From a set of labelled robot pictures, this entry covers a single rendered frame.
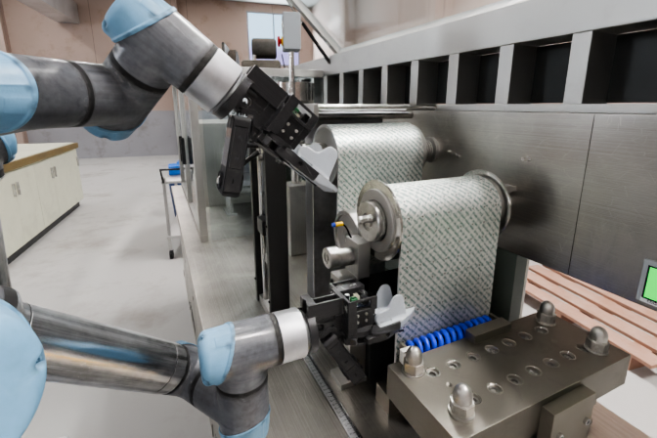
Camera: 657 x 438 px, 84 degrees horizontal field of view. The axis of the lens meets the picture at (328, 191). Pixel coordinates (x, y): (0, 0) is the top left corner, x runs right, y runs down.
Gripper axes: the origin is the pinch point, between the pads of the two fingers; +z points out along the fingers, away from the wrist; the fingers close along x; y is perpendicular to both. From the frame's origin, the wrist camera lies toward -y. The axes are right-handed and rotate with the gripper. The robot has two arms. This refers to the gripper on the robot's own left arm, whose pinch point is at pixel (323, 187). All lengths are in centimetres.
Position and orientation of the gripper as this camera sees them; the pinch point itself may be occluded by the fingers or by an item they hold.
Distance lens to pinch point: 58.2
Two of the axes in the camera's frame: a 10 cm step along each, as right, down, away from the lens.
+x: -4.1, -2.3, 8.8
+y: 5.9, -8.0, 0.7
